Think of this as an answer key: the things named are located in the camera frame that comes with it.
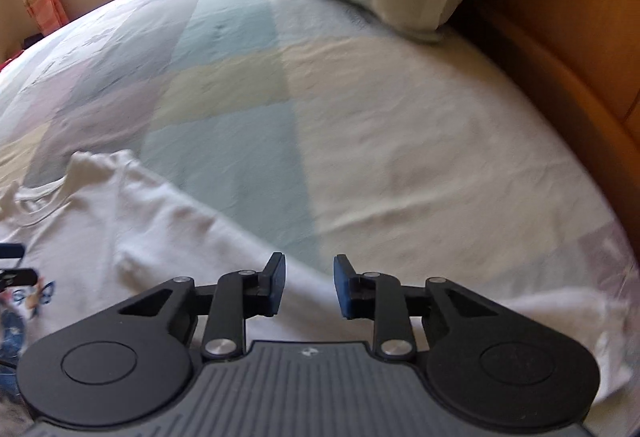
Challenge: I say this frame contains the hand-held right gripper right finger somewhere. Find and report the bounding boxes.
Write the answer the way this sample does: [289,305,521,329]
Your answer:
[332,253,489,361]

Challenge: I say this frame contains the white printed sweatshirt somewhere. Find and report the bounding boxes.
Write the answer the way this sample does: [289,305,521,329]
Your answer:
[0,150,636,413]

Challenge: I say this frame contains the wooden bed headboard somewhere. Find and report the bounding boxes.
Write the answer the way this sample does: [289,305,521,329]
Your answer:
[450,0,640,268]

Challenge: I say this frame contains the patchwork floral bed sheet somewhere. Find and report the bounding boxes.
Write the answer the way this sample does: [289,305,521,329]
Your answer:
[0,0,640,368]

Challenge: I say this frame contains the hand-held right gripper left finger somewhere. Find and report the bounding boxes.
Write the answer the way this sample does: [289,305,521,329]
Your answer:
[117,252,288,361]

